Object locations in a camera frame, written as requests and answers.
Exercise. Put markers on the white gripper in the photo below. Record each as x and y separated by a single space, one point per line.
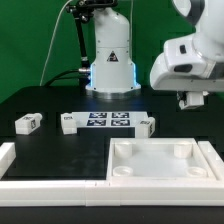
181 68

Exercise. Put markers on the white square table top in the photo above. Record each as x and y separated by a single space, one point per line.
157 159

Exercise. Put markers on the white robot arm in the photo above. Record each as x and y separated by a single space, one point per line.
113 73

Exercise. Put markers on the fiducial marker sheet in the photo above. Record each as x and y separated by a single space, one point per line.
108 119

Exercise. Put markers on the white U-shaped fence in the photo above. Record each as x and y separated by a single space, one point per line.
116 192

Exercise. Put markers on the black camera stand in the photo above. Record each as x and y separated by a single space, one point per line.
82 12

